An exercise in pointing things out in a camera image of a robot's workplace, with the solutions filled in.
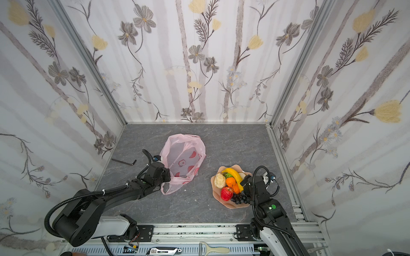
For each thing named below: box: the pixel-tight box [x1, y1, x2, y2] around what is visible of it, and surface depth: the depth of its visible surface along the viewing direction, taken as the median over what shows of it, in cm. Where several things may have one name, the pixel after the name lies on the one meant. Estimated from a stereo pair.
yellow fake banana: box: [221, 168, 244, 193], surface depth 84 cm
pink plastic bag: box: [159, 133, 207, 196], surface depth 98 cm
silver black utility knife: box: [145, 246, 183, 256], surface depth 70 cm
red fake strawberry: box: [220, 186, 234, 202], surface depth 82 cm
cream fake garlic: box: [213, 172, 226, 189], surface depth 84 cm
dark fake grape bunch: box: [230, 191, 251, 205], surface depth 80 cm
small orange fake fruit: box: [225, 177, 236, 188], surface depth 84 cm
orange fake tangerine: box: [232, 182, 241, 195], surface depth 83 cm
